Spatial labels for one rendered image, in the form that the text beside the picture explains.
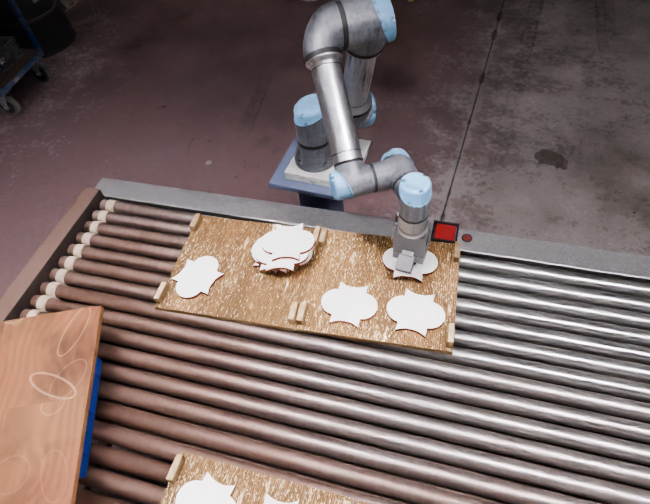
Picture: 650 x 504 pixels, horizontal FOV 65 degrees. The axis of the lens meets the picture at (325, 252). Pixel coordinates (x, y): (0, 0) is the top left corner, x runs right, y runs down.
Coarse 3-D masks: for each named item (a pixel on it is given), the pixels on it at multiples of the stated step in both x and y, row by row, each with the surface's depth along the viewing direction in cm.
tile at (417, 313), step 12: (396, 300) 137; (408, 300) 137; (420, 300) 136; (432, 300) 136; (396, 312) 135; (408, 312) 134; (420, 312) 134; (432, 312) 134; (444, 312) 134; (408, 324) 132; (420, 324) 132; (432, 324) 132
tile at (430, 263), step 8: (392, 248) 147; (384, 256) 145; (392, 256) 145; (432, 256) 144; (384, 264) 144; (392, 264) 143; (416, 264) 142; (424, 264) 142; (432, 264) 142; (400, 272) 141; (416, 272) 141; (424, 272) 141; (432, 272) 141
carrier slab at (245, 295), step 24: (192, 240) 158; (216, 240) 157; (240, 240) 156; (240, 264) 150; (312, 264) 148; (216, 288) 146; (240, 288) 145; (264, 288) 144; (288, 288) 144; (192, 312) 142; (216, 312) 141; (240, 312) 140; (264, 312) 140; (288, 312) 139
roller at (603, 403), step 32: (64, 288) 153; (192, 320) 142; (224, 320) 141; (320, 352) 135; (352, 352) 132; (384, 352) 131; (480, 384) 125; (512, 384) 123; (544, 384) 122; (640, 416) 117
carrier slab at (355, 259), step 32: (320, 256) 150; (352, 256) 149; (448, 256) 146; (320, 288) 143; (384, 288) 141; (416, 288) 140; (448, 288) 139; (320, 320) 136; (384, 320) 135; (448, 320) 133; (448, 352) 128
